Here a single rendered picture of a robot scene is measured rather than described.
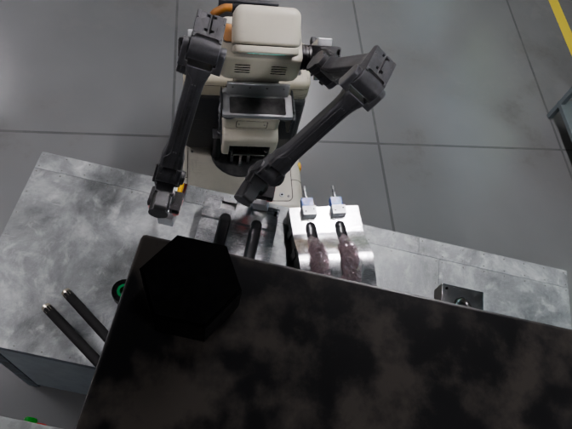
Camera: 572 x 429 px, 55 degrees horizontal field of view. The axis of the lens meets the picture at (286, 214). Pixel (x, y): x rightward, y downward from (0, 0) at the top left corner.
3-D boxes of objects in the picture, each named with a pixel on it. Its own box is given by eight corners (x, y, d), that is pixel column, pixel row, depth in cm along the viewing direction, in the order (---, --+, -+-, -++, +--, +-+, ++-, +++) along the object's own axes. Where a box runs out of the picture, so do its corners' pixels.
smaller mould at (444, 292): (434, 289, 196) (442, 283, 190) (474, 299, 197) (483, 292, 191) (431, 344, 186) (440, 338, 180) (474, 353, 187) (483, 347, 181)
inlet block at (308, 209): (296, 190, 204) (298, 182, 200) (309, 190, 205) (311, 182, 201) (300, 221, 198) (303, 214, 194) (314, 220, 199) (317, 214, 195)
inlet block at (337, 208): (324, 189, 206) (327, 181, 202) (337, 189, 207) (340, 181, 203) (329, 220, 200) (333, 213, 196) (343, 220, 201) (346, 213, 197)
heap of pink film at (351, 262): (302, 236, 192) (306, 225, 185) (351, 233, 195) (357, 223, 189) (313, 306, 180) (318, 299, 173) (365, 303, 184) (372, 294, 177)
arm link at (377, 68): (409, 64, 144) (384, 37, 140) (378, 105, 143) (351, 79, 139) (338, 71, 185) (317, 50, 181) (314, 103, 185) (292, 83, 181)
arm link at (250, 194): (286, 176, 162) (265, 158, 159) (267, 208, 159) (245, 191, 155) (267, 180, 173) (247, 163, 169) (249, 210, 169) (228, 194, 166)
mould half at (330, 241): (286, 214, 202) (291, 200, 192) (354, 212, 207) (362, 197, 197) (306, 350, 179) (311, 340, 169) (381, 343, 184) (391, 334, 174)
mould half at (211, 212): (206, 205, 199) (207, 186, 187) (277, 221, 200) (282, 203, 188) (168, 339, 174) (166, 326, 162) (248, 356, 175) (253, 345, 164)
